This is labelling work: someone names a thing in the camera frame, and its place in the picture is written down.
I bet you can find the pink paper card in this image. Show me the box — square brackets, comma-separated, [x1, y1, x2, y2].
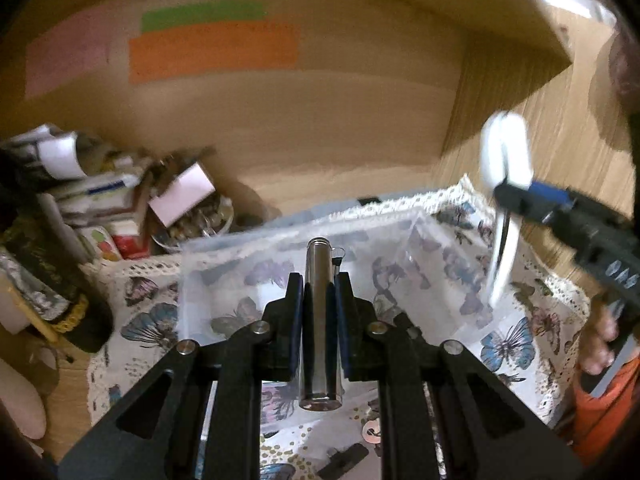
[148, 163, 217, 227]

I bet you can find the white box with blue stripe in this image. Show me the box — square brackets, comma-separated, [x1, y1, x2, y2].
[57, 169, 143, 211]

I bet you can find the clear plastic container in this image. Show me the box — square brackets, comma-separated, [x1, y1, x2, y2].
[177, 209, 501, 443]

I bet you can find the person's right hand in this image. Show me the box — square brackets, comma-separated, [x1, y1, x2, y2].
[577, 302, 632, 377]

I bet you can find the orange sticky note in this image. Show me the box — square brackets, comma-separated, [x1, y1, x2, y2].
[127, 23, 300, 86]

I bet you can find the wooden shelf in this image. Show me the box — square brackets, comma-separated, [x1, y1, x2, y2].
[350, 0, 575, 158]

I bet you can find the black bottle with gold trim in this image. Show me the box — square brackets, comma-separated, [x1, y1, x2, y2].
[0, 227, 115, 355]

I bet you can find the butterfly printed lace cloth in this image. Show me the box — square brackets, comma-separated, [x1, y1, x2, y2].
[87, 174, 595, 480]

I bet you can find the dark brown blurry object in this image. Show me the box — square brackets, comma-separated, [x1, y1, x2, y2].
[606, 30, 640, 108]

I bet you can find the pale pink rounded object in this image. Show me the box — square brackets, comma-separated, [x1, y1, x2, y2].
[0, 357, 48, 442]

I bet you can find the white plastic clip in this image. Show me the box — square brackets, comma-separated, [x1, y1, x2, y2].
[479, 111, 533, 309]

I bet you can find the red small box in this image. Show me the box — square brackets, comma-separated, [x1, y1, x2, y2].
[111, 232, 152, 262]

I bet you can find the jar of small metal items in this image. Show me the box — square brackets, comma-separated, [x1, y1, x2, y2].
[150, 194, 236, 257]

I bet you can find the pink sticky note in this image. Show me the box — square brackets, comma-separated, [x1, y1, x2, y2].
[24, 9, 115, 100]

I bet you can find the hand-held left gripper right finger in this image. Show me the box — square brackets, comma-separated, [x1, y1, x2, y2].
[334, 274, 587, 480]

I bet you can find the green sticky note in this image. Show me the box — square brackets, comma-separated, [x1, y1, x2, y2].
[140, 0, 266, 33]

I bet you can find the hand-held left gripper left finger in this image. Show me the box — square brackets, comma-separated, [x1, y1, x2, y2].
[59, 272, 306, 480]

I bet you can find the silver metal cylinder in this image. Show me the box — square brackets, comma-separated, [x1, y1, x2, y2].
[298, 237, 346, 412]

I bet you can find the person's right forearm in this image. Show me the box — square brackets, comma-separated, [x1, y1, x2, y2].
[570, 350, 640, 467]

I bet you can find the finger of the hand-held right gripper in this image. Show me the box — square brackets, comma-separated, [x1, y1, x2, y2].
[494, 179, 577, 227]

